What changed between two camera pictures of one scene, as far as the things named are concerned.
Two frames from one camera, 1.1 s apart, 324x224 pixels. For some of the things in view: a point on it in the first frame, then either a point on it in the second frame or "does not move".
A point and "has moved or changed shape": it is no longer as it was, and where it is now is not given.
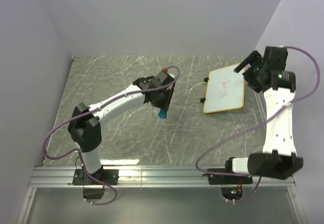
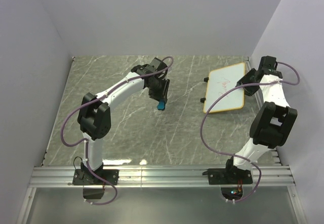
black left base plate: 110,177 does not move
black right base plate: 213,180 does not move
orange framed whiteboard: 225,90 does not move
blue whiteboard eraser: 163,113 has moved or changed shape
